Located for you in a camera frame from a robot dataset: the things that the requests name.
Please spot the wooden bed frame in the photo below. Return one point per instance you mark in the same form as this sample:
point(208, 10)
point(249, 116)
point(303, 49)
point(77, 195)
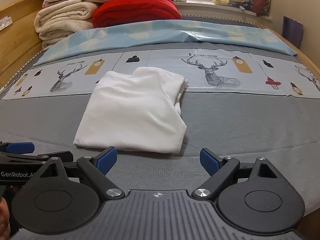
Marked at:
point(20, 44)

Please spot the white tissue pack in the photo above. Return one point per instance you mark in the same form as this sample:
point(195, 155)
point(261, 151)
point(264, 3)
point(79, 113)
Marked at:
point(5, 22)

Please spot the cream folded blanket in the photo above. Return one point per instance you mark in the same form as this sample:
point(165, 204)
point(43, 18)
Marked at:
point(58, 21)

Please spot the dark purple box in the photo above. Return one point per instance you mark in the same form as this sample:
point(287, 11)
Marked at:
point(292, 31)

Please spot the red folded blanket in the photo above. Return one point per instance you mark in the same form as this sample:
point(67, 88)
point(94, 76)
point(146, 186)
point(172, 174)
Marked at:
point(116, 12)

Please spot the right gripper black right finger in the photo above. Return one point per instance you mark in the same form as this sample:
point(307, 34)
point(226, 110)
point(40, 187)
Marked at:
point(253, 197)

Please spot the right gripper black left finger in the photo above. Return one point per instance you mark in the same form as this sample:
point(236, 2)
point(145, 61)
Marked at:
point(51, 203)

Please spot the white long-sleeve shirt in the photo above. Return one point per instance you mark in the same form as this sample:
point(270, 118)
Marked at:
point(137, 112)

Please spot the person's left hand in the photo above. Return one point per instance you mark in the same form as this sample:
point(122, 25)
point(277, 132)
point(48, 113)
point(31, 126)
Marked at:
point(4, 220)

